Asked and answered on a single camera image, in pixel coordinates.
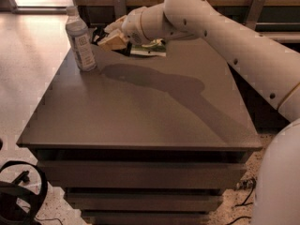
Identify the black power cable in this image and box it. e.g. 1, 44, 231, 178
225, 179, 257, 225

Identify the black rxbar chocolate wrapper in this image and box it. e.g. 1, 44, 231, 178
92, 26, 132, 56

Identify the grey drawer cabinet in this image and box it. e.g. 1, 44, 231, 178
19, 39, 261, 225

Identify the white power strip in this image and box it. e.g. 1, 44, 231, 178
235, 178, 256, 190

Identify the green chip bag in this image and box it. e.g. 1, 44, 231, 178
130, 39, 166, 57

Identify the clear plastic water bottle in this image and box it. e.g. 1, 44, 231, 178
65, 6, 97, 71

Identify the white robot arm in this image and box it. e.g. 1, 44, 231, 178
97, 0, 300, 225

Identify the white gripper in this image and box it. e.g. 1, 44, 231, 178
97, 7, 150, 51

